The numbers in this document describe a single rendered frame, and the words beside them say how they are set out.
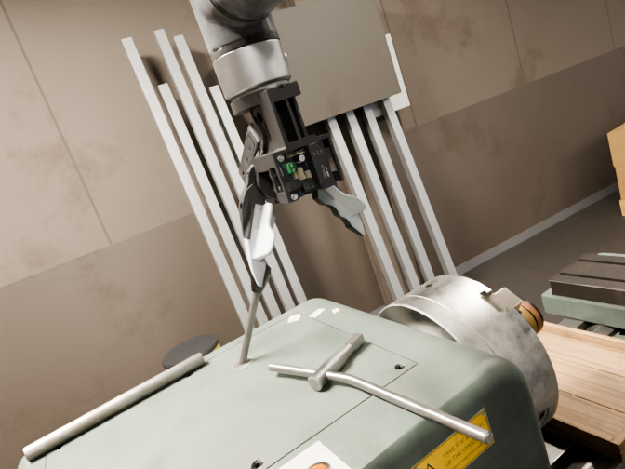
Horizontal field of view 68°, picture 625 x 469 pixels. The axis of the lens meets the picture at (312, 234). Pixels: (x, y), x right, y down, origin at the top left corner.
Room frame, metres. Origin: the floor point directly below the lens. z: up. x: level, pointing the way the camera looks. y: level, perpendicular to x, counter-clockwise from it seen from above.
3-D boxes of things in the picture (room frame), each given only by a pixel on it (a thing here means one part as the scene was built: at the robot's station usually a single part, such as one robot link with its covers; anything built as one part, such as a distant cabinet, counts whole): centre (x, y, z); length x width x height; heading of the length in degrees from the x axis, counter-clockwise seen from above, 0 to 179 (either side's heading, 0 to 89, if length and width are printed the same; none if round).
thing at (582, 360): (0.88, -0.43, 0.89); 0.36 x 0.30 x 0.04; 25
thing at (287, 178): (0.52, 0.00, 1.56); 0.09 x 0.08 x 0.12; 25
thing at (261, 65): (0.52, 0.00, 1.64); 0.08 x 0.08 x 0.05
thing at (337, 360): (0.58, 0.02, 1.27); 0.12 x 0.02 x 0.02; 137
